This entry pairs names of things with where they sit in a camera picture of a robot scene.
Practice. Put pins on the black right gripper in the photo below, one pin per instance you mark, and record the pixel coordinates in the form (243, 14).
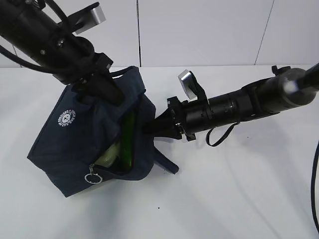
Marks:
(170, 123)

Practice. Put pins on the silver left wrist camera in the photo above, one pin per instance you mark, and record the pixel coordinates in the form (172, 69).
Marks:
(86, 18)

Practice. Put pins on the green cucumber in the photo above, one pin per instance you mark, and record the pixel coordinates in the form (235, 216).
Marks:
(126, 142)

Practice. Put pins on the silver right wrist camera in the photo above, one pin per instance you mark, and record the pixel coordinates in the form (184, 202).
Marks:
(191, 86)

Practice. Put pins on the navy blue lunch bag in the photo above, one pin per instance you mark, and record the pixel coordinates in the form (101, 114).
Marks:
(81, 128)

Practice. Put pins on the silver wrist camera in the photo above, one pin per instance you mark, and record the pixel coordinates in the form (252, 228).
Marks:
(191, 86)
(86, 18)

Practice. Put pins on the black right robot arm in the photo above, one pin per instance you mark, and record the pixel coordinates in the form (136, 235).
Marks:
(289, 88)

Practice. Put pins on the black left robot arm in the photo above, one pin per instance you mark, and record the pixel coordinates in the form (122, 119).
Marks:
(43, 32)

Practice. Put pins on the glass container green lid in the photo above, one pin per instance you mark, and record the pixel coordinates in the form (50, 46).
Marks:
(109, 156)

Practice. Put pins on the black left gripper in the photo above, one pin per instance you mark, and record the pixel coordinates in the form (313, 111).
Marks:
(88, 72)

